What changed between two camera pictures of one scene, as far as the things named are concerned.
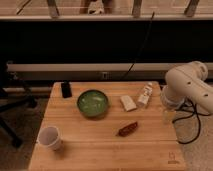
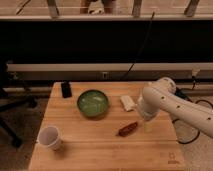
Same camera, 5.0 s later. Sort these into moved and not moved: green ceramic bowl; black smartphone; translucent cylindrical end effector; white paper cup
Moved: translucent cylindrical end effector
Not moved: white paper cup; black smartphone; green ceramic bowl
